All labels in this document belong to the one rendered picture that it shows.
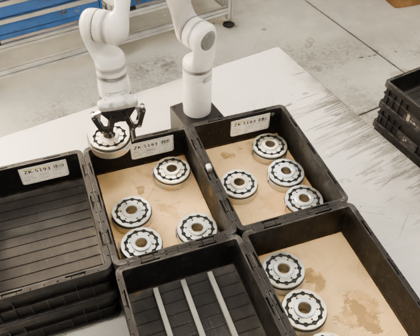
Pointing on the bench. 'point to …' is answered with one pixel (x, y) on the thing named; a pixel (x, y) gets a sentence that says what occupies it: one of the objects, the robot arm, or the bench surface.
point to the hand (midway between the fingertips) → (122, 136)
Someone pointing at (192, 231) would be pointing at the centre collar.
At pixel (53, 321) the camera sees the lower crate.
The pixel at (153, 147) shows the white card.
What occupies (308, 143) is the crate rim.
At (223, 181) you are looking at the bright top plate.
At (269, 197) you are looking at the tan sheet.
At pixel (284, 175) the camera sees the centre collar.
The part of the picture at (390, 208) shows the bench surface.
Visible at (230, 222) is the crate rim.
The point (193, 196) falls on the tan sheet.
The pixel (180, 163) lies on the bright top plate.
